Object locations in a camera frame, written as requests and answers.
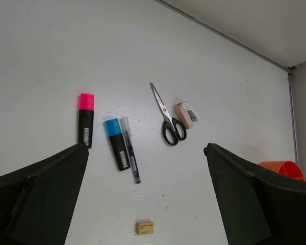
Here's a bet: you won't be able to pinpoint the blue capped highlighter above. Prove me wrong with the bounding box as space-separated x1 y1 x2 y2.
105 118 131 171

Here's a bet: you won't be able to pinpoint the black gel pen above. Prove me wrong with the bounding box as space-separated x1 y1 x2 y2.
120 117 141 184

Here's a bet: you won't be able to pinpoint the aluminium rail right side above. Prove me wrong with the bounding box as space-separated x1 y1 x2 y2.
288 67 299 165

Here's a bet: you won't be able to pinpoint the orange round divided container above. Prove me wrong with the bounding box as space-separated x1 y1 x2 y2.
259 161 306 182

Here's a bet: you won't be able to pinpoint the small yellow eraser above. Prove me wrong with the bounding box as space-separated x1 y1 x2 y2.
136 221 154 235

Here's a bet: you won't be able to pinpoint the pink capped highlighter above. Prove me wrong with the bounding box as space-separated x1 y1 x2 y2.
78 93 94 149

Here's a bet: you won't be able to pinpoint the black handled scissors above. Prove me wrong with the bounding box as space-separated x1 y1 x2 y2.
150 83 187 146

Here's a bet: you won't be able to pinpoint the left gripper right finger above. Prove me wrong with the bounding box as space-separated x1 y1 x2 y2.
204 143 306 244

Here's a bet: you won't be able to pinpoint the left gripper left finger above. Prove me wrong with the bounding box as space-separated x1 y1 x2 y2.
0 143 89 244

